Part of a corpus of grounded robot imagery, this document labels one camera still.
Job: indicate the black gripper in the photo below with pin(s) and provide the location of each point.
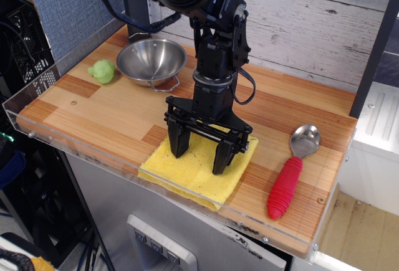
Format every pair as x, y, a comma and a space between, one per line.
208, 114

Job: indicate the yellow cloth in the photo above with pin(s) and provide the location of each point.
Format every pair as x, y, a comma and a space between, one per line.
191, 175

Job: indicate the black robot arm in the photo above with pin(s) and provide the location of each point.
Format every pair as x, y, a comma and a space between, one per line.
221, 51

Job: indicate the clear acrylic counter guard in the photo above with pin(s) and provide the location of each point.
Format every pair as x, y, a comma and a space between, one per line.
120, 124

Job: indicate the stainless steel bowl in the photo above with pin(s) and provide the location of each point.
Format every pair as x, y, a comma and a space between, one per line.
153, 63

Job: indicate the green toy figure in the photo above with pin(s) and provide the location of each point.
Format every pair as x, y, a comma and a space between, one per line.
103, 70

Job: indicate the black plastic crate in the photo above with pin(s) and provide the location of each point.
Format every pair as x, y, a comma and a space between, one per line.
25, 52

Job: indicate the red-handled metal spoon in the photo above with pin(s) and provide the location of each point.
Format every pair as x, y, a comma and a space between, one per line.
304, 142

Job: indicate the black vertical post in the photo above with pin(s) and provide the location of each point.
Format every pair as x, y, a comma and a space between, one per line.
376, 54

